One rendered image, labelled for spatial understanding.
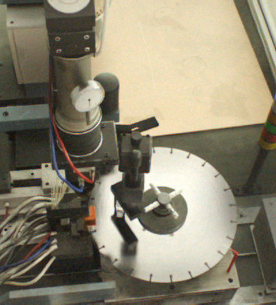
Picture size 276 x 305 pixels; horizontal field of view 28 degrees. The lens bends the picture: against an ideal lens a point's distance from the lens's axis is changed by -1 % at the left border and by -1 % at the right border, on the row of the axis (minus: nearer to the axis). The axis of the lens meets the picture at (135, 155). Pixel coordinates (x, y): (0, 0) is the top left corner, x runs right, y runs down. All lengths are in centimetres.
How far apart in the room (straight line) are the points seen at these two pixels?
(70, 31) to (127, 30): 111
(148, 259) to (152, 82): 68
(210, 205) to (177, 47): 70
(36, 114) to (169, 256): 42
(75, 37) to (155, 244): 58
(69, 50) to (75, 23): 5
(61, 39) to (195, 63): 105
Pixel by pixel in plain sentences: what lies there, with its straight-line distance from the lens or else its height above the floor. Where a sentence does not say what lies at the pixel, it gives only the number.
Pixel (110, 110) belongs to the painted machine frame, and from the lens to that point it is 122.
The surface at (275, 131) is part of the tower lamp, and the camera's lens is 127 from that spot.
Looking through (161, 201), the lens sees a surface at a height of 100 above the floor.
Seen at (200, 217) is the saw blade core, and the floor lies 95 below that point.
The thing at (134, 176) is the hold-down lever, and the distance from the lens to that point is 95.
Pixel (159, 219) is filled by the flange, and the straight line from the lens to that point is 120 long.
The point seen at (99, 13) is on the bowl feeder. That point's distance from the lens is 165.
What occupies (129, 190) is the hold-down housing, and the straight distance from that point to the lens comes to 104.
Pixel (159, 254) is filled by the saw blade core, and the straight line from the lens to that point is 117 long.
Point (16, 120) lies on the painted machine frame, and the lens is 124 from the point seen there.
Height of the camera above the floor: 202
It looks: 56 degrees down
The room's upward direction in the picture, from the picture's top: 4 degrees clockwise
